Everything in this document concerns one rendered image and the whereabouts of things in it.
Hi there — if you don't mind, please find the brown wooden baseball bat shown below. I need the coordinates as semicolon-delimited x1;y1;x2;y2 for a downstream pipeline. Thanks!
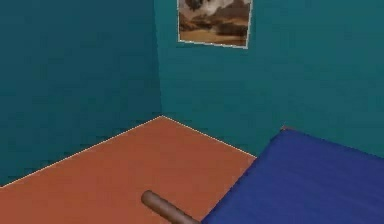
141;190;202;224

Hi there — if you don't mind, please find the blue bed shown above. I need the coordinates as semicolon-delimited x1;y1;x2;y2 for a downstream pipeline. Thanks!
200;125;384;224

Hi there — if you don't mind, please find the brown framed landscape picture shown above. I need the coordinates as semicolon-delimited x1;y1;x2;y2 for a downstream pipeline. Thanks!
176;0;254;50

